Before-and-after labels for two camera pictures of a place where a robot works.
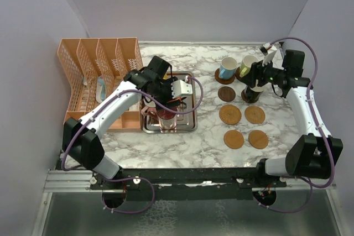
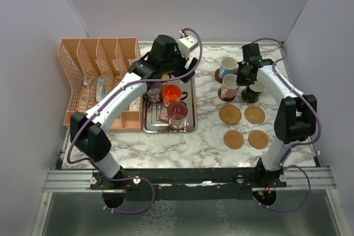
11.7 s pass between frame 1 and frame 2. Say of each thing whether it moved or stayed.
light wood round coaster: stayed
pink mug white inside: moved
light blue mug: stayed
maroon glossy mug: moved
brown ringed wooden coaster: stayed
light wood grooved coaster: stayed
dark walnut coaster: stayed
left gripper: moved
